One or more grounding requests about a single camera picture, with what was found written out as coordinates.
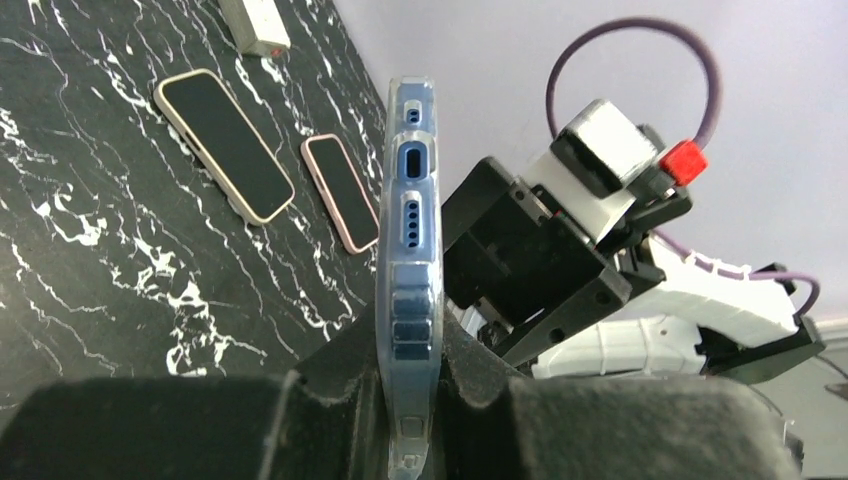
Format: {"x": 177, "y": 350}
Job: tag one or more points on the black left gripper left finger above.
{"x": 323, "y": 419}

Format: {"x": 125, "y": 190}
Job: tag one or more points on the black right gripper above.
{"x": 528, "y": 268}

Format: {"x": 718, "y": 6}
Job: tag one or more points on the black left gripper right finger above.
{"x": 495, "y": 423}

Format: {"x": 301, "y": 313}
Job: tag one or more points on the clear phone case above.
{"x": 409, "y": 393}

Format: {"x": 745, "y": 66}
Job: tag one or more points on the black phone cream case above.
{"x": 217, "y": 130}

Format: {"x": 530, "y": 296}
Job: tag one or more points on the blue phone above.
{"x": 415, "y": 272}

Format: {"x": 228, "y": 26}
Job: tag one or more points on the black phone pink case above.
{"x": 339, "y": 184}

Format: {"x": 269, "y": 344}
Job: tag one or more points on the white box red labels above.
{"x": 256, "y": 26}

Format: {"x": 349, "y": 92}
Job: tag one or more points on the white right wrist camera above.
{"x": 615, "y": 179}

